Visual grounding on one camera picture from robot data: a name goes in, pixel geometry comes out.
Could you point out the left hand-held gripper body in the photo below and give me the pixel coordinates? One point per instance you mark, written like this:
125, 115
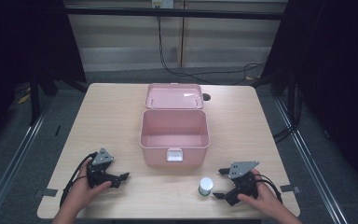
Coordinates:
101, 168

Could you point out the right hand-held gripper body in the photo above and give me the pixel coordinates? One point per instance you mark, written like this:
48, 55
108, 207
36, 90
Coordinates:
244, 180

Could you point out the small white bottle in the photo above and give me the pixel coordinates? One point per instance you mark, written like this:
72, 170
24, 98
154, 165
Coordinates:
205, 184

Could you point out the pink storage box with lid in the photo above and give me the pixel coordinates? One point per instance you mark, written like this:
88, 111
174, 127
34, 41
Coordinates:
174, 124

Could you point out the person's right hand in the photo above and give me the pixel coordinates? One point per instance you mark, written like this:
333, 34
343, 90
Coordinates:
264, 199

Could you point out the person's left hand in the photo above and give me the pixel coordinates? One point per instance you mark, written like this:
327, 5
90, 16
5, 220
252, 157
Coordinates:
82, 193

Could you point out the grey tape strip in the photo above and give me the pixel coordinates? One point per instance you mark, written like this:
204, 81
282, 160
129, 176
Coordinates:
289, 188
47, 192

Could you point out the yellow floor tape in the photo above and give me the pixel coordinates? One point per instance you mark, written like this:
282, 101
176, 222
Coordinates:
23, 99

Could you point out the black curtain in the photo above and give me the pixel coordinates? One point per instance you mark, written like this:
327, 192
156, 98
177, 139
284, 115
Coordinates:
332, 62
24, 46

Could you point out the black horizontal bar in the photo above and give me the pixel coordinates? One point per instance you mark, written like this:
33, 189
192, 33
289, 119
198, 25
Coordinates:
174, 13

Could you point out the metal floor rail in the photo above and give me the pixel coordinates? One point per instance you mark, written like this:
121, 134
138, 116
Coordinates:
11, 168
310, 161

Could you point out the white wall socket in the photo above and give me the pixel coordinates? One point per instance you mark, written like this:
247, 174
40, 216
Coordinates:
162, 3

